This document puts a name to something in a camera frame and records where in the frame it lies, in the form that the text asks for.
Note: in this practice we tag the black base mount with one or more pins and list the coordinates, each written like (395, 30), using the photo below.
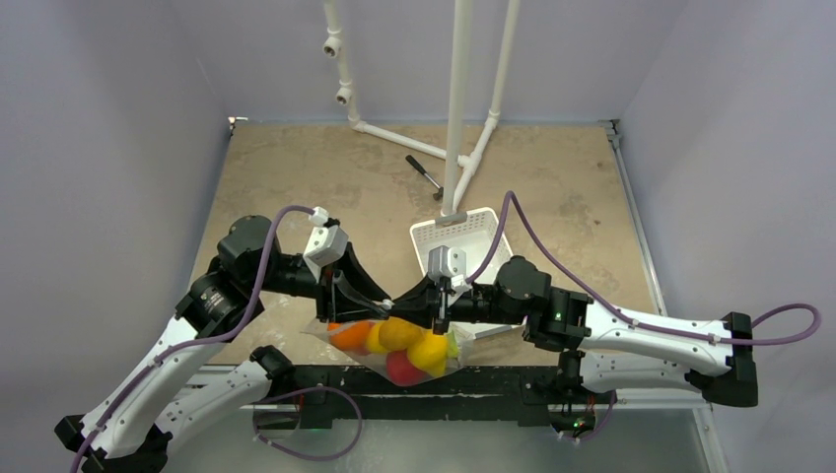
(528, 396)

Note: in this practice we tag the yellow banana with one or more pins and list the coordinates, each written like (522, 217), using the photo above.
(429, 354)

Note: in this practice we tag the orange fruit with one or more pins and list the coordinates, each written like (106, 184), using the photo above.
(350, 337)

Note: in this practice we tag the white plastic tray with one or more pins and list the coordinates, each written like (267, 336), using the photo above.
(474, 236)

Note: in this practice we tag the orange yellow mango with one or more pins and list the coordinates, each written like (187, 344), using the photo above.
(396, 334)

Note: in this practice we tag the black small hammer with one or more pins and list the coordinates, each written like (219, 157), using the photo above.
(438, 195)

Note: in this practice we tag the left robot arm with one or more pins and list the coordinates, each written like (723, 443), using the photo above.
(145, 420)

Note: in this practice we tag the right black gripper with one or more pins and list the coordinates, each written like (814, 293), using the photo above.
(443, 307)

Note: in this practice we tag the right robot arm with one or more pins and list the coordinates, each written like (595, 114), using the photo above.
(602, 347)

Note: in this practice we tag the green striped watermelon ball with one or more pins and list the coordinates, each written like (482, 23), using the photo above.
(453, 350)

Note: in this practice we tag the clear zip top bag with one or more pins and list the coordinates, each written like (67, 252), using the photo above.
(376, 362)

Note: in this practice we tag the white pipe frame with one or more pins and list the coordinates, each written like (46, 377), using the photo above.
(459, 168)

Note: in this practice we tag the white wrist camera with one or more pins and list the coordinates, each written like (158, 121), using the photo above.
(447, 266)
(327, 241)

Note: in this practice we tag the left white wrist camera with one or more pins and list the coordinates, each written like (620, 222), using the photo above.
(327, 241)

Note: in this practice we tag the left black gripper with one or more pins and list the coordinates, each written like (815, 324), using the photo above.
(338, 302)

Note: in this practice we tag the red apple bottom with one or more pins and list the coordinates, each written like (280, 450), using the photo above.
(400, 371)

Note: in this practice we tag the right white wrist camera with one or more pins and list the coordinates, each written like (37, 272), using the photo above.
(447, 266)

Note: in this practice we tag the yellow lemon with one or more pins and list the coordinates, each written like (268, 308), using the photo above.
(373, 344)

